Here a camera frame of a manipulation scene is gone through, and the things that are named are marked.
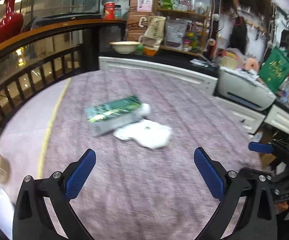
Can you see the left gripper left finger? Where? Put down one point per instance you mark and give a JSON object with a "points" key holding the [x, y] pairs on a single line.
{"points": [[31, 218]]}

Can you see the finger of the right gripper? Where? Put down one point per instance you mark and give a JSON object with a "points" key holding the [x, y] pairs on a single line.
{"points": [[261, 148]]}

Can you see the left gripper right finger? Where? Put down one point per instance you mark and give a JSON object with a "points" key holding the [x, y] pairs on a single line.
{"points": [[257, 219]]}

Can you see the white tissue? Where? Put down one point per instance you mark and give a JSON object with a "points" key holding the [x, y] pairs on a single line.
{"points": [[146, 133]]}

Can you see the green white carton box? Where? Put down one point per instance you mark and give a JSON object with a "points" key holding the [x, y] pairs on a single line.
{"points": [[109, 116]]}

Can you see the white drawer cabinet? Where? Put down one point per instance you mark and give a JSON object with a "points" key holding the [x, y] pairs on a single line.
{"points": [[205, 79]]}

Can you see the white printer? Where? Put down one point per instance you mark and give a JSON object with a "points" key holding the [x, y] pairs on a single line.
{"points": [[243, 87]]}

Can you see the plastic water bottle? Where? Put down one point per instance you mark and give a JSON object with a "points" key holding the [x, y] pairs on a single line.
{"points": [[285, 91]]}

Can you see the green tote bag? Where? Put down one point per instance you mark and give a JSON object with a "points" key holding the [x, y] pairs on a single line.
{"points": [[275, 69]]}

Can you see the black hanging wig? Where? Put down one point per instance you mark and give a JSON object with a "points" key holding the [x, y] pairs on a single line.
{"points": [[238, 37]]}

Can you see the wooden shelf rack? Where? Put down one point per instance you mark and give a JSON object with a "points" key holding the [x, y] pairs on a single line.
{"points": [[185, 31]]}

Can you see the wooden railing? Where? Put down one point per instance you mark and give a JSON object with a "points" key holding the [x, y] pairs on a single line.
{"points": [[33, 61]]}

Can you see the beige paper bag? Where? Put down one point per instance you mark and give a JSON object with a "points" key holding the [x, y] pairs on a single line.
{"points": [[154, 34]]}

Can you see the cream bowl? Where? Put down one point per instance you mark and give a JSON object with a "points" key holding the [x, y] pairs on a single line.
{"points": [[125, 47]]}

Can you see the red ceramic vase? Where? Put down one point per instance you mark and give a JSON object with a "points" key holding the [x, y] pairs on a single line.
{"points": [[11, 23]]}

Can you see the red tin can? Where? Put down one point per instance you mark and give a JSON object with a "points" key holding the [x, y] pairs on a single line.
{"points": [[109, 11]]}

